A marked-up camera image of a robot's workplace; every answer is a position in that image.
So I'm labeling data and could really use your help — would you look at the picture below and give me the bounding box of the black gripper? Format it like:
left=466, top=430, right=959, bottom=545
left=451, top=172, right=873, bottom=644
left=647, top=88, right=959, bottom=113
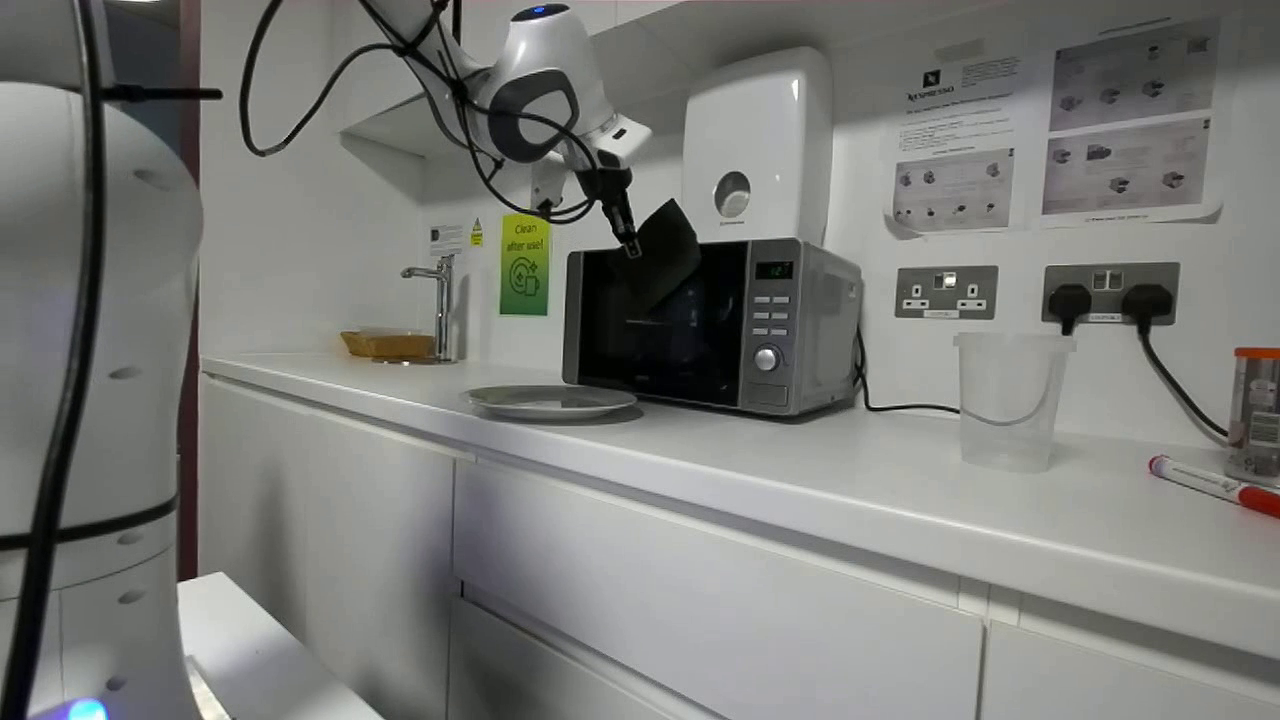
left=582, top=151, right=647, bottom=258

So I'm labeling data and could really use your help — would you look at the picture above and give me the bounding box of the dark green cloth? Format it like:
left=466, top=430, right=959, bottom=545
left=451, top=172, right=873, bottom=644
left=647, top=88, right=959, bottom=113
left=625, top=195, right=704, bottom=320

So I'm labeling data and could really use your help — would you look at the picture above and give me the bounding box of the silver microwave oven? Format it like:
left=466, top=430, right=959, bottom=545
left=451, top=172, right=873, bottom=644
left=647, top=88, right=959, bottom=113
left=561, top=237, right=863, bottom=425

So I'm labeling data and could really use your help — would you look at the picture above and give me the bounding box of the white cabinet door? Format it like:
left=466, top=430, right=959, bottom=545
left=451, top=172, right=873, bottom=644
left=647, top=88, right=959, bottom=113
left=198, top=377, right=466, bottom=720

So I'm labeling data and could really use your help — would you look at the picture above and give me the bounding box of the green yellow poster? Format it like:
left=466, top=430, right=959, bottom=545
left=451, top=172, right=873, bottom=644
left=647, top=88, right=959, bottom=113
left=496, top=210, right=558, bottom=320

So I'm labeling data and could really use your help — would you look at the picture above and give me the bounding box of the white paper towel dispenser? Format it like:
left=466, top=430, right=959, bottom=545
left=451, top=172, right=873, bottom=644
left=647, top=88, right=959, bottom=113
left=682, top=48, right=835, bottom=249

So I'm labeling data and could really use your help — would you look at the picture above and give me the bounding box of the grey round plate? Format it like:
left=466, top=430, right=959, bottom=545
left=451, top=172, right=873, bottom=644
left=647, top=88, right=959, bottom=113
left=466, top=378, right=640, bottom=429

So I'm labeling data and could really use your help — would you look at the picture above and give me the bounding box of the chrome sink faucet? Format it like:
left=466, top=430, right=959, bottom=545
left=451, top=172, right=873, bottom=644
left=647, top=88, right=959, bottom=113
left=395, top=245, right=474, bottom=369

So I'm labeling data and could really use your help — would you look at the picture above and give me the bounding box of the amber shallow tray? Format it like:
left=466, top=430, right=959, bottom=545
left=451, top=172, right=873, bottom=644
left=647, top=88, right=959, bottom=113
left=337, top=328, right=445, bottom=369

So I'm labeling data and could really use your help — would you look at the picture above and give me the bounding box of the white wide drawer front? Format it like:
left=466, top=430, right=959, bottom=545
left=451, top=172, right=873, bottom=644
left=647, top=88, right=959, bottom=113
left=451, top=454, right=993, bottom=720

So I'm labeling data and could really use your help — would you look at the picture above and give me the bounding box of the clear plastic cup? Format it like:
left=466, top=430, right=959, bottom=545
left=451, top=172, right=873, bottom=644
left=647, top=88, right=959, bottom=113
left=953, top=328, right=1075, bottom=473

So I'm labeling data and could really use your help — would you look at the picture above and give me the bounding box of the black power plug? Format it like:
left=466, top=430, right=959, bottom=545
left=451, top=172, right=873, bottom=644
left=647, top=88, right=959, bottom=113
left=1045, top=281, right=1096, bottom=336

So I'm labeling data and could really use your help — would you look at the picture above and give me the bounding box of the white low drawer front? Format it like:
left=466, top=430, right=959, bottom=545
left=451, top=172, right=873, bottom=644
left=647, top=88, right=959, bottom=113
left=451, top=596, right=717, bottom=720

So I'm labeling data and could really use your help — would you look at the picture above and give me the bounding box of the silver socket with plugs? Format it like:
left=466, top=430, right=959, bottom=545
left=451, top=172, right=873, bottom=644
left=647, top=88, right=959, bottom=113
left=1041, top=258, right=1184, bottom=328

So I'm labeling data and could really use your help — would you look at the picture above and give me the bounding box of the white robot mounting table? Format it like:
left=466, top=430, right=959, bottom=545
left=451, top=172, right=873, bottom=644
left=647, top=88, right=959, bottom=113
left=178, top=570, right=384, bottom=720

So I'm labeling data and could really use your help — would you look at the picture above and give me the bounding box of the red white marker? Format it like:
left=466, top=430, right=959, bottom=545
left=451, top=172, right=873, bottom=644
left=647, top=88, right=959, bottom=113
left=1147, top=451, right=1280, bottom=519

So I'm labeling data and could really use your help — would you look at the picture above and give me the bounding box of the jar with orange lid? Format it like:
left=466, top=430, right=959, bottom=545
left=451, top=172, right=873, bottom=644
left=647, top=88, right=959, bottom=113
left=1230, top=343, right=1280, bottom=483

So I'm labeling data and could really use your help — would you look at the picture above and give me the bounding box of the white narrow drawer front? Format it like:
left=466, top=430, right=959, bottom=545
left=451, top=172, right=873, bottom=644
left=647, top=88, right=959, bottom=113
left=976, top=610, right=1280, bottom=720

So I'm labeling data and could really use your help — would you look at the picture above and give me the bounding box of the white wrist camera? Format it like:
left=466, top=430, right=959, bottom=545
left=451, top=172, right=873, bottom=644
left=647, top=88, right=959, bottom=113
left=575, top=113, right=658, bottom=172

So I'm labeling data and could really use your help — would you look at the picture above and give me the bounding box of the silver double wall socket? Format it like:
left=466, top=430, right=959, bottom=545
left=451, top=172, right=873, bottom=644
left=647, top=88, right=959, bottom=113
left=894, top=258, right=999, bottom=320

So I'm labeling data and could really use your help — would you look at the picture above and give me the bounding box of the black microwave power cable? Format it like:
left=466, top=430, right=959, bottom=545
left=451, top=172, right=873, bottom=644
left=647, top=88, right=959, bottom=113
left=853, top=331, right=964, bottom=414

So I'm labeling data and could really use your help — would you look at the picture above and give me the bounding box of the black plug with cable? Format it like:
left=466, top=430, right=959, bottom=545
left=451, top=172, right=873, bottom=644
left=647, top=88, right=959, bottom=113
left=1118, top=281, right=1236, bottom=451

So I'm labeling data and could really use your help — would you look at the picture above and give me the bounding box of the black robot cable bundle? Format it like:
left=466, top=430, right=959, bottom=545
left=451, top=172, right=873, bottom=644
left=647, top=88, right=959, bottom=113
left=0, top=0, right=604, bottom=720

